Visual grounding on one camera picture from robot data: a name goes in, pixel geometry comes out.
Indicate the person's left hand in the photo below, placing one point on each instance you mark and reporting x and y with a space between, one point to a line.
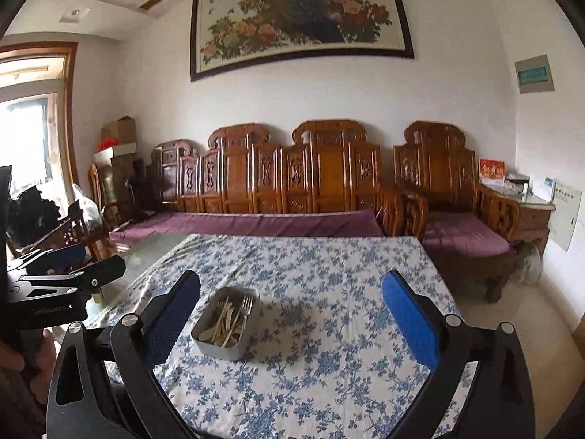
38 364

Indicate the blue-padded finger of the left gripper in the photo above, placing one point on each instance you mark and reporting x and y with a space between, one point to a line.
55 261

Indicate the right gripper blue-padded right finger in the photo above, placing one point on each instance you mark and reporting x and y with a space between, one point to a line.
499 402

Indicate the wooden side table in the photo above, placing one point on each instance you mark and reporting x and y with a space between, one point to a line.
514 220

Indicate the green wall panel box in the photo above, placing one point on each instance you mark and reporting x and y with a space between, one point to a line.
534 75

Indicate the white wall distribution box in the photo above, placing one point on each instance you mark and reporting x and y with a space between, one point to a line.
563 220

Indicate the white floor fan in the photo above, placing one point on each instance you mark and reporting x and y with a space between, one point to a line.
529 264

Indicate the blue floral tablecloth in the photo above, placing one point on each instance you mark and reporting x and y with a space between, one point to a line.
326 359

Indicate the purple armchair cushion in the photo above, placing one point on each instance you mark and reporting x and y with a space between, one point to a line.
462 234

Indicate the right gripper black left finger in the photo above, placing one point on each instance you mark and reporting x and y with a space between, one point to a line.
104 385

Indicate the cardboard boxes stack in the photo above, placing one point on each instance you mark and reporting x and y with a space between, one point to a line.
117 171

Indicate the carved wooden sofa bench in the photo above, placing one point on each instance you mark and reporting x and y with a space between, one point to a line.
329 167

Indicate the red greeting card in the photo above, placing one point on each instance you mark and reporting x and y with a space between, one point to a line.
491 171

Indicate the wooden door frame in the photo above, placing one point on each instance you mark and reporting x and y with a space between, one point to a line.
62 87

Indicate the grey rectangular utensil tray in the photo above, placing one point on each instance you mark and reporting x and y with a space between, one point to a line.
238 344

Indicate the framed peacock painting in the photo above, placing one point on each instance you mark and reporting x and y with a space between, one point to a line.
230 34

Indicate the metal fork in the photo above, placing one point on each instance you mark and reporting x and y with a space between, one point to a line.
242 315

